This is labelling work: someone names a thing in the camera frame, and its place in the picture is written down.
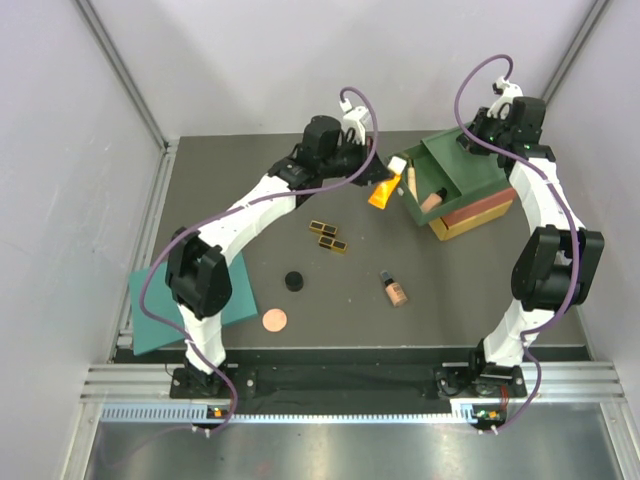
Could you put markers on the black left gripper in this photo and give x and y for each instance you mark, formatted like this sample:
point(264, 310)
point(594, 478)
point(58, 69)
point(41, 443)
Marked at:
point(377, 171)

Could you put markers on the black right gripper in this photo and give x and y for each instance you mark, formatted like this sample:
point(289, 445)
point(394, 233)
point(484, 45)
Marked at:
point(482, 120)

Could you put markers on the orange cream tube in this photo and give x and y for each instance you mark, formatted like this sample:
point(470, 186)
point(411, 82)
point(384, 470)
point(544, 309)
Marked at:
point(384, 190)

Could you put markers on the red drawer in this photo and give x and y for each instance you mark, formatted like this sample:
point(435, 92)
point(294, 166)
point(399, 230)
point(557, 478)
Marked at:
point(479, 207)

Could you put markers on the beige foundation bottle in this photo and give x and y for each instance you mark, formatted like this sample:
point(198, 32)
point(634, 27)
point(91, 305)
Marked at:
point(393, 290)

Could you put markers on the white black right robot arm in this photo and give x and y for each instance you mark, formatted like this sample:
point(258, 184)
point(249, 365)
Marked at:
point(557, 265)

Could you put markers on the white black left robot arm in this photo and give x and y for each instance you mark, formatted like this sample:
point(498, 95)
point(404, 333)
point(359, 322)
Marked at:
point(286, 186)

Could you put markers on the beige makeup stick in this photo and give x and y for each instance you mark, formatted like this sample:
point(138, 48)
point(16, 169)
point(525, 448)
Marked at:
point(411, 180)

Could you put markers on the beige concealer tube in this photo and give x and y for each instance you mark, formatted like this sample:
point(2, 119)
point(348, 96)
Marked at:
point(434, 200)

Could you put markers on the gold black lipstick case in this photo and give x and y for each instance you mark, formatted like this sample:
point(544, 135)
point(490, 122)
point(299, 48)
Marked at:
point(323, 229)
point(332, 244)

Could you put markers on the yellow bottom drawer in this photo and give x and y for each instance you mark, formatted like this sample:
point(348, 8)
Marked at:
point(445, 232)

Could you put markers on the black round cap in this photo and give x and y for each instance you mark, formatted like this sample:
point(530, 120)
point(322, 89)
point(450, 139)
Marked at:
point(294, 281)

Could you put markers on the copper round compact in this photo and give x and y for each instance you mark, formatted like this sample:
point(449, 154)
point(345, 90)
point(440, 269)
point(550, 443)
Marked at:
point(274, 320)

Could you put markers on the teal flat board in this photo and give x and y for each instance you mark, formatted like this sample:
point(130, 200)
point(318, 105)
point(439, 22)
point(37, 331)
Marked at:
point(188, 297)

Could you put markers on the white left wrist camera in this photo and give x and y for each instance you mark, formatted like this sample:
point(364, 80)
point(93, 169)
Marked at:
point(356, 122)

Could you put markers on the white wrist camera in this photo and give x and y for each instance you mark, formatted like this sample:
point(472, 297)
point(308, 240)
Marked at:
point(506, 92)
point(356, 122)

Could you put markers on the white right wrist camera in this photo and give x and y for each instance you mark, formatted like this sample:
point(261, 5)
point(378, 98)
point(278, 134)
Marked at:
point(506, 92)

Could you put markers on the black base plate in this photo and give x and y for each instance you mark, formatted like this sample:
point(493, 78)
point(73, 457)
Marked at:
point(288, 381)

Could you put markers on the aluminium frame rail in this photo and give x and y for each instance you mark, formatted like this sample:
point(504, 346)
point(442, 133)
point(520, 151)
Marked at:
point(141, 393)

